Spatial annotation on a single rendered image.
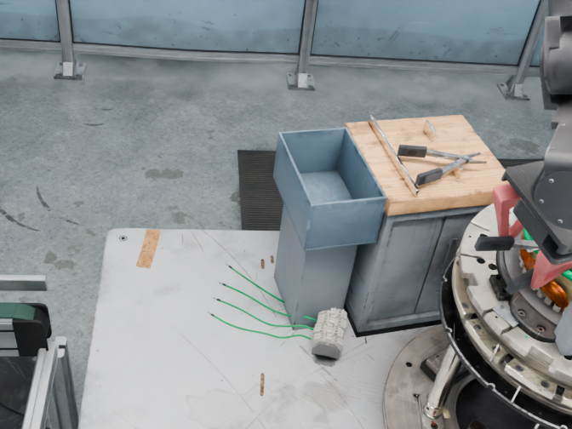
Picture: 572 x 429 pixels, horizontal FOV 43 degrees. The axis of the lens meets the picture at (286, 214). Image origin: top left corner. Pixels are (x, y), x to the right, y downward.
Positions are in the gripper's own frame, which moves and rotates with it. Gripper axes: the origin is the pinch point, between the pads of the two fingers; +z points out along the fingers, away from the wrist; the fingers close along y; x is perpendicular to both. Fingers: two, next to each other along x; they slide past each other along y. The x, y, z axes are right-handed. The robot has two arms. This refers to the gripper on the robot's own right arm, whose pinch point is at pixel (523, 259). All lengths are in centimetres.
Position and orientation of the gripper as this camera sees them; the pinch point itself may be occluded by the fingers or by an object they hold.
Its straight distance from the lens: 79.5
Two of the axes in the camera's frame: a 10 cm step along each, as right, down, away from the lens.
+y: 3.6, 7.3, -5.8
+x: 9.2, -1.8, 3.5
